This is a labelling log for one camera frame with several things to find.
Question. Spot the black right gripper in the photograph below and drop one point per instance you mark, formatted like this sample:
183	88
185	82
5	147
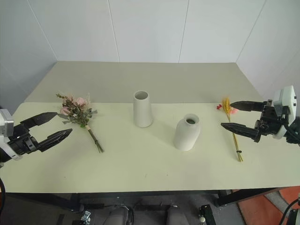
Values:
269	123

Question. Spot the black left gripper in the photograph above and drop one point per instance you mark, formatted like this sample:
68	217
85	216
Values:
22	143

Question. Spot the white bottle-shaped vase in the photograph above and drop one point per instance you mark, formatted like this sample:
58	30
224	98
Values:
186	134

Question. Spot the white tapered vase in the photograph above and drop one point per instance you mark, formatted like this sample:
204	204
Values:
142	112

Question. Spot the yellow wheat bouquet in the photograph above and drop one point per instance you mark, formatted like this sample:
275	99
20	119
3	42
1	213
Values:
234	140

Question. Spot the pink flower bouquet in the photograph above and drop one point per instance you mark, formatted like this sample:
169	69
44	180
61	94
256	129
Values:
78	111

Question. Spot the silver metal caster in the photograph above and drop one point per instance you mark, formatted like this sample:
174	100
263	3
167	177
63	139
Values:
86	216

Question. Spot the dark rounded shape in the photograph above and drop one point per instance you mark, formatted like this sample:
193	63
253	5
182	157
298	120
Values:
120	216
177	216

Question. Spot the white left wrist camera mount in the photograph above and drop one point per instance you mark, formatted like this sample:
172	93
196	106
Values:
4	124

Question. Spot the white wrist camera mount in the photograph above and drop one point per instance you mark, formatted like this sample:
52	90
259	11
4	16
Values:
289	98
4	124

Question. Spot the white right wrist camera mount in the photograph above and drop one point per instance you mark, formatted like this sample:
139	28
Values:
289	98

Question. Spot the black table frame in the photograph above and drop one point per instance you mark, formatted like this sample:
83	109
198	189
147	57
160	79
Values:
234	194

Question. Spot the black metal bracket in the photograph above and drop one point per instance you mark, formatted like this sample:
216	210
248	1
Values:
206	214

